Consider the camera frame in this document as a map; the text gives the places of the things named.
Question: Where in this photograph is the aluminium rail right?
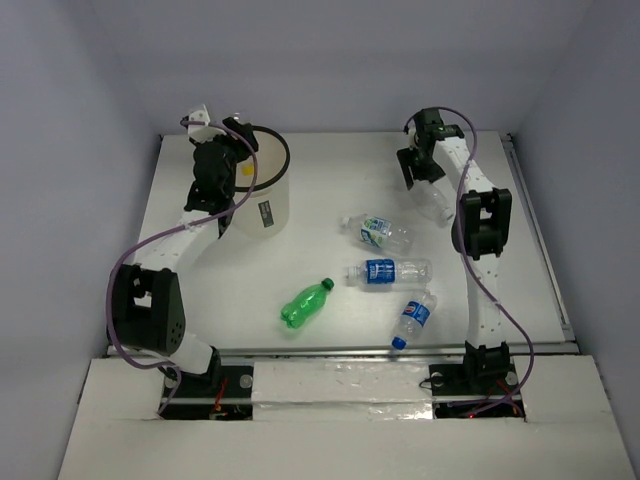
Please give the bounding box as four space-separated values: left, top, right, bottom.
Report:
500 133 580 354

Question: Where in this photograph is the aluminium rail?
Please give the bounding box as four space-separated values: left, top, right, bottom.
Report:
500 133 580 354
219 341 580 358

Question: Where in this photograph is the clear bottle yellow cap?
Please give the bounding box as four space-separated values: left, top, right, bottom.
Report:
241 164 254 176

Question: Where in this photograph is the green plastic bottle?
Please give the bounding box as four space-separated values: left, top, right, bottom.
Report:
280 278 335 329

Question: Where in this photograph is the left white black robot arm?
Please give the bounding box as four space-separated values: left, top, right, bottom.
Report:
106 116 259 395

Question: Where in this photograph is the clear plastic bottle white cap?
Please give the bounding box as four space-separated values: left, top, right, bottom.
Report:
411 182 455 228

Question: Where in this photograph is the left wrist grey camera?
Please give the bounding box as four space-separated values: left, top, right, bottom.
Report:
180 104 222 146

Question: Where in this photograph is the clear bottle green white label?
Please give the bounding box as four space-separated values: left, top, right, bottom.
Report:
340 214 416 256

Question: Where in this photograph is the clear bottle blue cap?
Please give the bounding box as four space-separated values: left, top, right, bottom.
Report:
391 289 437 351

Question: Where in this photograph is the white bin with black rim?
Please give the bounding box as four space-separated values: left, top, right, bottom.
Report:
231 125 291 239

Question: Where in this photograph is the clear bottle dark blue label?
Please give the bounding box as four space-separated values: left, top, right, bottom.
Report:
345 258 433 292

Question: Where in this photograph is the aluminium rail front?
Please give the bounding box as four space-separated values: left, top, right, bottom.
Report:
219 341 580 358

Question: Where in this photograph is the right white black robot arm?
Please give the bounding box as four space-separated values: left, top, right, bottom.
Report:
396 107 512 397

